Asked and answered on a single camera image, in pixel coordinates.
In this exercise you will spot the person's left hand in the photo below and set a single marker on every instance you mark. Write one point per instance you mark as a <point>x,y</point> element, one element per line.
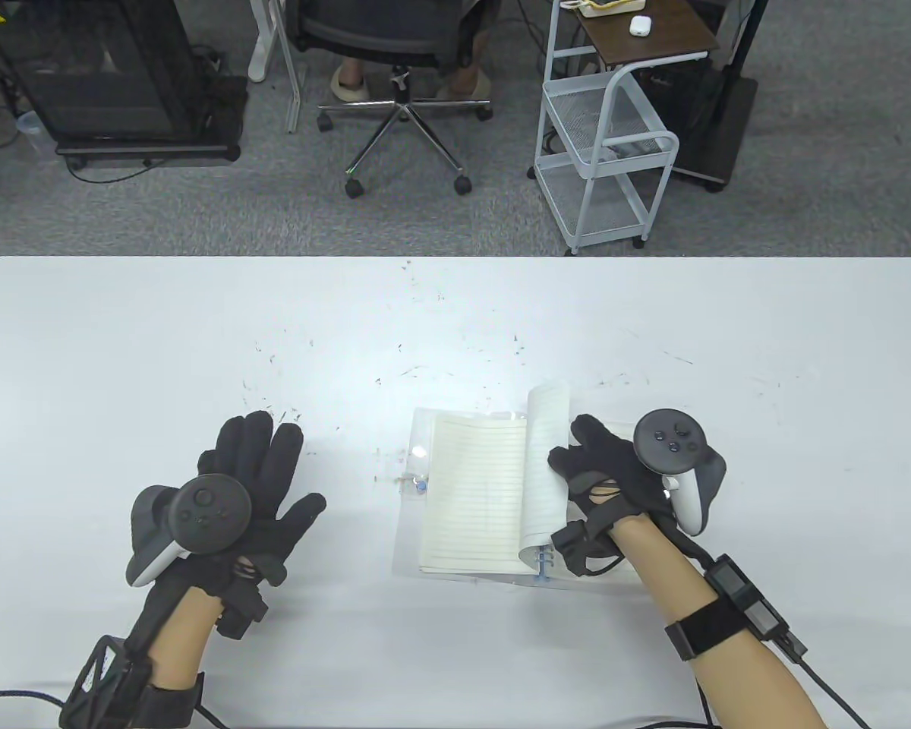
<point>267,463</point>

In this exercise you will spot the person's right hand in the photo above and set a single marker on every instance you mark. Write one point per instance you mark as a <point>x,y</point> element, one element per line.
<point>607,471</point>

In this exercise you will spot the spiral notebook with clear cover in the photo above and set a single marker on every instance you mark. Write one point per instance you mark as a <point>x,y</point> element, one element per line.
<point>471,493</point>

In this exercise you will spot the person's left forearm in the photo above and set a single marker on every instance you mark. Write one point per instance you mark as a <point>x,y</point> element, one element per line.
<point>190,638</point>

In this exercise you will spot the person's right forearm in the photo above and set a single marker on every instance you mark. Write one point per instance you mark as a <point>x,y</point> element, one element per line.
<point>676,585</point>

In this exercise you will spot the dark grey right hand controller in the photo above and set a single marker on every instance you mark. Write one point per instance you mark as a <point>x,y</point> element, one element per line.
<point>672,440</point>

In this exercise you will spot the dark grey hand controller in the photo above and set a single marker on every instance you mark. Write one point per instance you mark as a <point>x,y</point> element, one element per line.
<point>209,512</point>
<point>672,440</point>

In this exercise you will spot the dark grey left hand controller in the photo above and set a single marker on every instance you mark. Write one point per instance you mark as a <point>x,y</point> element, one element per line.
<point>209,512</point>

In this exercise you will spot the black monitor stand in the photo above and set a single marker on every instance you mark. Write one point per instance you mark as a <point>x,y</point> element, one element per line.
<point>721,129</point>

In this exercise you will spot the beige slipper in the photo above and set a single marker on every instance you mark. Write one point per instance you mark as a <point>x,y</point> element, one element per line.
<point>349,82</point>
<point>463,89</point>

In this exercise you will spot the clear plastic cup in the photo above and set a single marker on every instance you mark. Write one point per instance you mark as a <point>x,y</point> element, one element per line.
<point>29,129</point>

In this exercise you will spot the black rolling cabinet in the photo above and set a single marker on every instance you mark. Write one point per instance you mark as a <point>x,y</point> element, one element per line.
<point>99,68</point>

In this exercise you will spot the white cart with wooden top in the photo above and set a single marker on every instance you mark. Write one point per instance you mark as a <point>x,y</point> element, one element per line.
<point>653,42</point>

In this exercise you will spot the black office chair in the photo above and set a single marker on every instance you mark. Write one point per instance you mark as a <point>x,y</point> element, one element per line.
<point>372,30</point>

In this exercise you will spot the white earbuds case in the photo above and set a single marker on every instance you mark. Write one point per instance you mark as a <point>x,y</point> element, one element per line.
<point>638,25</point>

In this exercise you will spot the cream power strip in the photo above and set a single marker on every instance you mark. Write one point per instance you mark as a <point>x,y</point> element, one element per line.
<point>603,7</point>

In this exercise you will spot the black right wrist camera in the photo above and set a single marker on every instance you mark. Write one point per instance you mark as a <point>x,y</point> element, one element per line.
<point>748,600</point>

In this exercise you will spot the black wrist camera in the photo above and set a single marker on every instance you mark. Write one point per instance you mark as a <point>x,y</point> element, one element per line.
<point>100,683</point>
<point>748,600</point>

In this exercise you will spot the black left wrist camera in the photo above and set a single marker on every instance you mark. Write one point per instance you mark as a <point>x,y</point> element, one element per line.
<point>100,683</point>

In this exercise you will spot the white desk frame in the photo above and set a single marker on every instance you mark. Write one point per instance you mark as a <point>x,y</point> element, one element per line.
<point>262,38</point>

